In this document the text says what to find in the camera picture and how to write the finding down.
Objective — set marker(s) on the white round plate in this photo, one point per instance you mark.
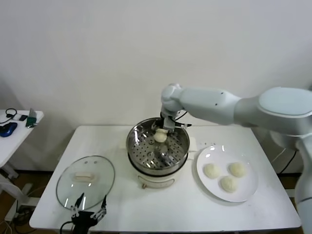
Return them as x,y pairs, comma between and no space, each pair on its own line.
219,158

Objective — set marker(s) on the white side table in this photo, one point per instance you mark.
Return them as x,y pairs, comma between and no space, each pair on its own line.
14,143

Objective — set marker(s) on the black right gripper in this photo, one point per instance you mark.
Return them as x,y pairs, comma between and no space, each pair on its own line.
163,115

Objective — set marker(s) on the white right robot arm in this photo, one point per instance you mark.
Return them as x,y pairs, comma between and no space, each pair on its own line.
207,102

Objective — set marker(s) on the white steamed baozi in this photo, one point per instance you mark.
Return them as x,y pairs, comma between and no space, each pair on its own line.
228,184
237,169
160,137
212,171

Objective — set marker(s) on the small black phone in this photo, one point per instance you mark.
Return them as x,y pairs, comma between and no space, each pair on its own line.
23,118

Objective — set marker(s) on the blue computer mouse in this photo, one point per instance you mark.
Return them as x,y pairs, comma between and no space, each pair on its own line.
8,129

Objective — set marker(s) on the green circuit board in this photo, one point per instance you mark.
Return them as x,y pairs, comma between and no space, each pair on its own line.
31,122

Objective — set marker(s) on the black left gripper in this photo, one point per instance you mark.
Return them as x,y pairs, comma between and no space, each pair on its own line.
83,219

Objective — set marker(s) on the stainless steel steamer basket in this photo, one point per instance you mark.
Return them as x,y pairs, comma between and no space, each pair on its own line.
146,156

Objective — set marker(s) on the grey angled card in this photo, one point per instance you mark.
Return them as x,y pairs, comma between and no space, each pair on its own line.
32,112

